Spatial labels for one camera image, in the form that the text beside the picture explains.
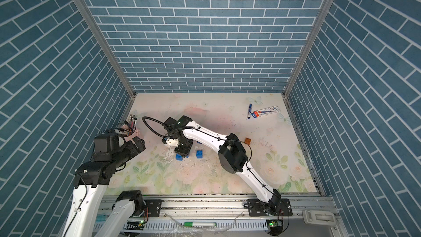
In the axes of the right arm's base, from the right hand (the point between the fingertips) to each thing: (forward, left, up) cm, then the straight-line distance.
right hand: (185, 152), depth 86 cm
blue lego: (-2, +3, -2) cm, 4 cm away
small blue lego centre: (+7, -6, -3) cm, 10 cm away
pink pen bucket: (+7, +28, +5) cm, 29 cm away
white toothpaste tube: (+35, -47, -3) cm, 58 cm away
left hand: (-5, +17, +15) cm, 23 cm away
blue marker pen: (+35, -36, -4) cm, 50 cm away
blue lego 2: (+1, -7, -3) cm, 8 cm away
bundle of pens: (+9, +30, +11) cm, 33 cm away
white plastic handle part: (-24, -63, -3) cm, 68 cm away
